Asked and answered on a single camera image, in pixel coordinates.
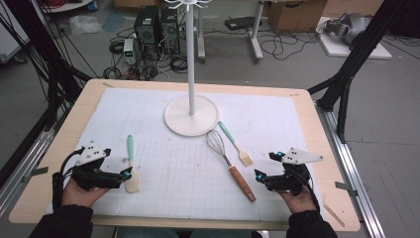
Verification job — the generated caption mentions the white grid mat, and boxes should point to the white grid mat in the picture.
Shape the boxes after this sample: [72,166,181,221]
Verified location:
[46,86,330,223]

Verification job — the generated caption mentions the hand-held gripper black cable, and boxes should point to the hand-held gripper black cable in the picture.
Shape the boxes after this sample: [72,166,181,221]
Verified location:
[51,147,86,212]
[290,165,322,214]

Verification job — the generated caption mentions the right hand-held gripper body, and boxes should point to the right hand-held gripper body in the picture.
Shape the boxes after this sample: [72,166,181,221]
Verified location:
[263,147,325,196]

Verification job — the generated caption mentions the thin wooden stick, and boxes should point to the thin wooden stick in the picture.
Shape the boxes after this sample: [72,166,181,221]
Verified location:
[322,194,347,228]

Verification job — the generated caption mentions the left hand-held gripper black cable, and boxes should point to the left hand-held gripper black cable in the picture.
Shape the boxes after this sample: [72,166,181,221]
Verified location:
[51,147,86,212]

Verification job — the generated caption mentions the grey metal bracket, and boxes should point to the grey metal bracket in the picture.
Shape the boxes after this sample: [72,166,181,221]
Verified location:
[20,166,50,184]
[334,180,360,198]

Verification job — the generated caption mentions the person's left hand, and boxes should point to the person's left hand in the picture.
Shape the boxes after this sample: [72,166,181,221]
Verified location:
[61,178,110,208]

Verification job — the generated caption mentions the white floor board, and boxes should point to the white floor board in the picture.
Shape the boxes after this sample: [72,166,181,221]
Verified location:
[316,16,393,60]

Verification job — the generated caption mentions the flat black device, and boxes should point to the flat black device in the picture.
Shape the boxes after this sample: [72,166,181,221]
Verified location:
[224,16,263,32]

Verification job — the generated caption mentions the black floor cables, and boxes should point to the black floor cables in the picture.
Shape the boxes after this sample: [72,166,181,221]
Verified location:
[260,29,322,62]

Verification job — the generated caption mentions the aluminium rail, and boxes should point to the aluminium rail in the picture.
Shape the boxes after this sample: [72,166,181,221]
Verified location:
[0,108,64,217]
[315,101,386,238]

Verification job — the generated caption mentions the grey bench power supply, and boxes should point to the grey bench power supply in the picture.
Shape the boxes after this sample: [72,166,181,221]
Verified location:
[122,38,137,65]

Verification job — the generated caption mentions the grey helmet-shaped device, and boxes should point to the grey helmet-shaped device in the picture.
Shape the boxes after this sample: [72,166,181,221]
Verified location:
[324,12,372,46]

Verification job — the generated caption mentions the right hand-held gripper black cable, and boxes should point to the right hand-held gripper black cable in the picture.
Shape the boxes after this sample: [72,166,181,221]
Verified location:
[290,165,322,214]

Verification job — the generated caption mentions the person's right hand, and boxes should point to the person's right hand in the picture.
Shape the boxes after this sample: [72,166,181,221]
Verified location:
[276,187,319,215]

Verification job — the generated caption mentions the wire whisk wooden handle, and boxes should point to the wire whisk wooden handle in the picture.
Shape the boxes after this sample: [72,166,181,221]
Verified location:
[204,129,258,203]

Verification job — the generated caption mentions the large cardboard box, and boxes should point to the large cardboard box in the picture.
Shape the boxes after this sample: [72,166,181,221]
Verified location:
[266,0,329,34]

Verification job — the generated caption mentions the black computer tower green label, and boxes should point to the black computer tower green label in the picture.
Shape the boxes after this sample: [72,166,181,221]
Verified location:
[133,5,160,61]

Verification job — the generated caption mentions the black metal frame post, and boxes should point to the black metal frame post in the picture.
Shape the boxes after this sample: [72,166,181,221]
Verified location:
[306,0,410,145]
[0,0,94,133]

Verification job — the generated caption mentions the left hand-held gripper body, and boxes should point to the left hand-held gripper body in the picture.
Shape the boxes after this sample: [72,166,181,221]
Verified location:
[70,141,123,191]

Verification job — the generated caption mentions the teal-handled spatula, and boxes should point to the teal-handled spatula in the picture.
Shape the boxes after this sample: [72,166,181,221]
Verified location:
[217,120,255,168]

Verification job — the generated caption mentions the white table leg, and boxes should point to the white table leg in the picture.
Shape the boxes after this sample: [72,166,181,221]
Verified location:
[196,5,208,63]
[248,0,265,63]

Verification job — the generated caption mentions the white utensil rack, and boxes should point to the white utensil rack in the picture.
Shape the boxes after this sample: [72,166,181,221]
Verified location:
[162,0,221,138]

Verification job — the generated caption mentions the cream spatula green handle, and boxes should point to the cream spatula green handle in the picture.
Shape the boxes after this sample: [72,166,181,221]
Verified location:
[124,134,142,194]

